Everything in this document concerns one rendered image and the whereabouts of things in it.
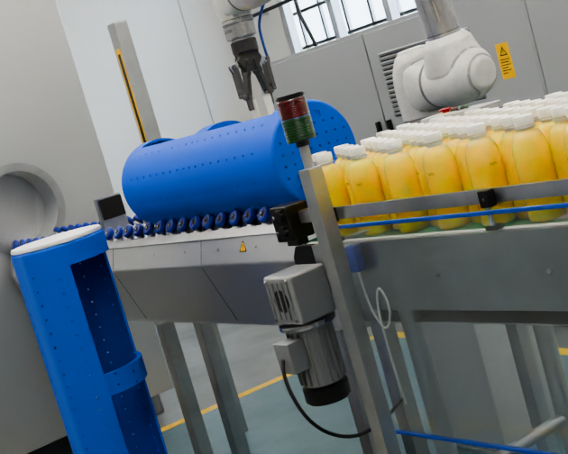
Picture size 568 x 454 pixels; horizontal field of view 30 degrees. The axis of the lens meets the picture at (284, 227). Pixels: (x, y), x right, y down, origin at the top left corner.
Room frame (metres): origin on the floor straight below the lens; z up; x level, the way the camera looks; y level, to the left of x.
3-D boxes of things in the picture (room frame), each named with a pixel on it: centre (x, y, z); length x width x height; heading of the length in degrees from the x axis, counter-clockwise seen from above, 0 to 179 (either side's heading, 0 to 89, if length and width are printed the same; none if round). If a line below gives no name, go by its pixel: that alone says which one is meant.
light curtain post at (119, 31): (4.18, 0.40, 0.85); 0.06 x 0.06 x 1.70; 34
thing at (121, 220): (3.86, 0.59, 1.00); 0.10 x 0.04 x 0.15; 124
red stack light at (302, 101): (2.24, -0.09, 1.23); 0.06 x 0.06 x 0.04
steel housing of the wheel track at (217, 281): (3.63, 0.43, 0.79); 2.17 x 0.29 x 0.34; 34
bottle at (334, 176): (2.52, -0.14, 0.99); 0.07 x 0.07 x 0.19
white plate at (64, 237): (3.18, 0.67, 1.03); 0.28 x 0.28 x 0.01
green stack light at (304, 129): (2.24, -0.09, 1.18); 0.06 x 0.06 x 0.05
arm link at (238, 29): (3.04, -0.03, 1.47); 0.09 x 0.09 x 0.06
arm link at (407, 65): (3.33, -0.54, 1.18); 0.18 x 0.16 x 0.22; 27
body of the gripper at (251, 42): (3.04, -0.03, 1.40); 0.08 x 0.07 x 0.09; 124
